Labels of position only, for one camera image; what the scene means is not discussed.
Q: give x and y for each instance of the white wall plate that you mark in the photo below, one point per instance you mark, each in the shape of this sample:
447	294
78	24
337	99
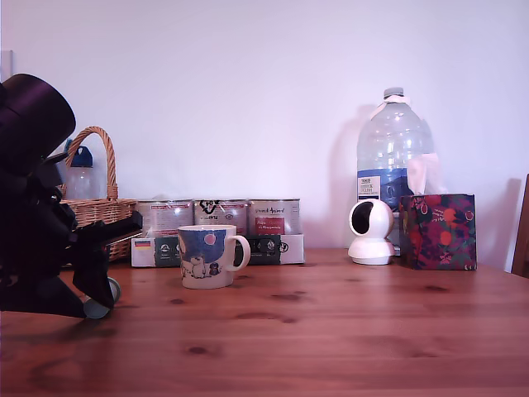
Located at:
6	64

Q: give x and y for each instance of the tin can with black logo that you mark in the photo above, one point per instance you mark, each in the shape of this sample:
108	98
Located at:
219	213

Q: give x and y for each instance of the large clear water bottle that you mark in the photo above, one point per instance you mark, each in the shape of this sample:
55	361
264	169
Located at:
392	144

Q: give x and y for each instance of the floral tissue box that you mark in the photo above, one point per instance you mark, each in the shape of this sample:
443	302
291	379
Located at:
442	235

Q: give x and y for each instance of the clear bottle with blue cap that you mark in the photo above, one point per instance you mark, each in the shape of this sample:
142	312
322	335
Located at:
84	182

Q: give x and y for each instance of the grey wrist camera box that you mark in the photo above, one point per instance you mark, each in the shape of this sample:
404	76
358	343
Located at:
55	165

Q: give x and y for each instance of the tin can with red label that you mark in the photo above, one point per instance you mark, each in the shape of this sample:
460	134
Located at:
273	215

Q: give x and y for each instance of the cardboard can tray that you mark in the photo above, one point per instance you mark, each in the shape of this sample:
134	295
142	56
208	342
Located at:
289	250

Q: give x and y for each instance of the small white round camera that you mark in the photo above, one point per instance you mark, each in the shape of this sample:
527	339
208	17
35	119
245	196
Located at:
376	248

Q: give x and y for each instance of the cartoon print ceramic mug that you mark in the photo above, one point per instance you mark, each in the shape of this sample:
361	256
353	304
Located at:
202	256

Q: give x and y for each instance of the tin can with red band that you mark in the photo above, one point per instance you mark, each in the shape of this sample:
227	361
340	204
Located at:
165	217

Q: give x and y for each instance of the pale tissue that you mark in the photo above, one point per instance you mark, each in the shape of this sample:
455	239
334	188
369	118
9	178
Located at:
421	173

